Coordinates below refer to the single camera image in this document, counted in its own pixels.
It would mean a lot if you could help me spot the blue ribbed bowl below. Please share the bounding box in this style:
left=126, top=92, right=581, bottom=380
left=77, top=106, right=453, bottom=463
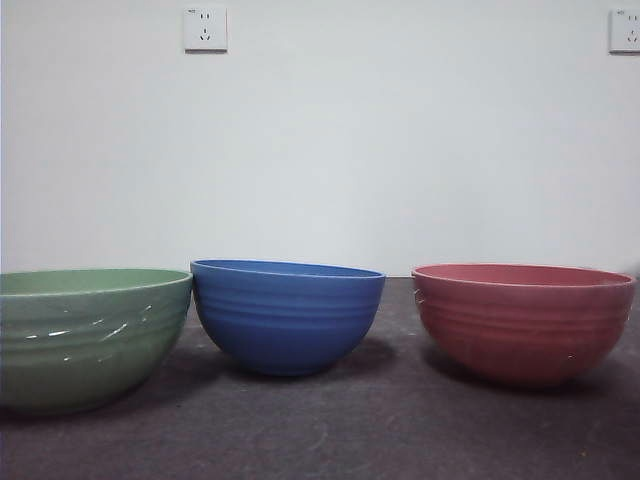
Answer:
left=189, top=258, right=387, bottom=377

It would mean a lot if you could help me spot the red ribbed bowl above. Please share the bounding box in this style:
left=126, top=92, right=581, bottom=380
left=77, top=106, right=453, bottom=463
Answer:
left=411, top=263, right=637, bottom=387

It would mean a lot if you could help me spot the green ribbed bowl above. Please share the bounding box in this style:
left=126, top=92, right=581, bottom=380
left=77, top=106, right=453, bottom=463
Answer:
left=0, top=268, right=194, bottom=414

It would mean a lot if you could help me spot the white wall socket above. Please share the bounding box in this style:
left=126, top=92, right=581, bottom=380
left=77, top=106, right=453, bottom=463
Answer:
left=183, top=5, right=229, bottom=54
left=608, top=8, right=640, bottom=55

